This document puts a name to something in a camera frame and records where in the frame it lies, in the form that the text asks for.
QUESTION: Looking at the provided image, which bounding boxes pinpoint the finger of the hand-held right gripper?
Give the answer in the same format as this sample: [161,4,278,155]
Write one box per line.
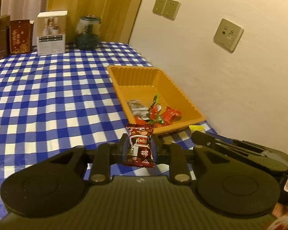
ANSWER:
[190,131,288,176]
[206,132,270,157]

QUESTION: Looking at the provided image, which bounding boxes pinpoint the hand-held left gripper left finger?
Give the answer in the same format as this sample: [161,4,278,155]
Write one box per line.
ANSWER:
[47,134,131,185]

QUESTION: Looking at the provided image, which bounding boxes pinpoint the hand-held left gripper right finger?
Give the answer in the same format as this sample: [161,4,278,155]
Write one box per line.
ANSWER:
[150,135,234,185]

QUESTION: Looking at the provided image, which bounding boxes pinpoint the brown red candy packet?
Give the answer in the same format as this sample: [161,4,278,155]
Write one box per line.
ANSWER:
[123,123,156,168]

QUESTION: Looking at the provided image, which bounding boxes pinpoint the red candy wrapper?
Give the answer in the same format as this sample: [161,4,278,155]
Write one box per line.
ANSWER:
[163,106,182,126]

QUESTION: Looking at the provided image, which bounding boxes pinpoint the silver snack packet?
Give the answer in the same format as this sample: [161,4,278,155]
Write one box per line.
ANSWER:
[127,99,150,120]

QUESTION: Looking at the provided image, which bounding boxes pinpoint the orange plastic tray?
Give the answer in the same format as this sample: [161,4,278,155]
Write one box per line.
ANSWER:
[107,65,206,135]

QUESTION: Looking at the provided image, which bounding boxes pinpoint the red white patterned clothing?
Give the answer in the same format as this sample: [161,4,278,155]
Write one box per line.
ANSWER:
[270,202,288,230]

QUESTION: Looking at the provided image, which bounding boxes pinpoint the blue white checkered tablecloth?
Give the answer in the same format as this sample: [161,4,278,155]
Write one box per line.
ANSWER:
[0,42,219,222]

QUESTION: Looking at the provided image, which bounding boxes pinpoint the green glass jar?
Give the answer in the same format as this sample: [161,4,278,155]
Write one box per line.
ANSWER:
[75,16,102,50]

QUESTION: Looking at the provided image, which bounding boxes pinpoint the white printed carton box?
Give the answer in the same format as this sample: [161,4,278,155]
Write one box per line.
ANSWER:
[36,11,68,56]

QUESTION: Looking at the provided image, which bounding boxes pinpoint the red gold printed box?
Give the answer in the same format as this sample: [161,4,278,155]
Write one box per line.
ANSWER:
[9,19,34,54]

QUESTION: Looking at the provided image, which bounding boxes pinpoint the brown tall box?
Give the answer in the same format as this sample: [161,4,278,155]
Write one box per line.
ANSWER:
[0,14,11,60]

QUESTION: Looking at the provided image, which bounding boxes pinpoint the beige wall data socket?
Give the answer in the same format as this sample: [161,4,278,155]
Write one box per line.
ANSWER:
[213,18,244,53]

